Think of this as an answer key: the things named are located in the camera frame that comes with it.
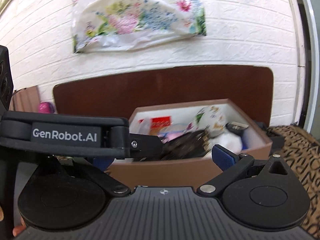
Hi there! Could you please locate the white printed drawstring pouch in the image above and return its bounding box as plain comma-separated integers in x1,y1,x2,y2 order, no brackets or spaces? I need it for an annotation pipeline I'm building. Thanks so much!
193,105,226,138

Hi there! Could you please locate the person's left hand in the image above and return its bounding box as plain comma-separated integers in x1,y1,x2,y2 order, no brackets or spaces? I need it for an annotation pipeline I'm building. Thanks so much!
0,207,27,239

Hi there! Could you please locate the pink thermos bottle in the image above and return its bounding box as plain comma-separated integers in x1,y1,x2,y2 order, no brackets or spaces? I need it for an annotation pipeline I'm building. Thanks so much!
38,102,55,114

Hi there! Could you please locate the brown paper shopping bag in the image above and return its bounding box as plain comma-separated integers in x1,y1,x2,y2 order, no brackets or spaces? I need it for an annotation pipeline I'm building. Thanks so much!
9,86,40,113

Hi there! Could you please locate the brown letter print cloth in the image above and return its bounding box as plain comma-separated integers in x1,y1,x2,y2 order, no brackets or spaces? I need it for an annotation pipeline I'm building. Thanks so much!
268,125,320,239

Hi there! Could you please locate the brown cardboard shoe box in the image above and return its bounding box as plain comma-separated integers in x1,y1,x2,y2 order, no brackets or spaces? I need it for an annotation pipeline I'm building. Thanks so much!
106,99,272,189

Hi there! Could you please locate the dark wooden headboard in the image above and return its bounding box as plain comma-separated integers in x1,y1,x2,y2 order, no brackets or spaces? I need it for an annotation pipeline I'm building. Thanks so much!
53,65,273,124

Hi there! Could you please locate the red packet in box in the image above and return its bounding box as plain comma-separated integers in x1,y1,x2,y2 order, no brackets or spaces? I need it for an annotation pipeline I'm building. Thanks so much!
149,116,171,135

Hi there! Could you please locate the floral plastic bag on wall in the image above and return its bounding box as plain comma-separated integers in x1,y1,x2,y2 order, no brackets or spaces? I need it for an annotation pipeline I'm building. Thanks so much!
71,0,207,53

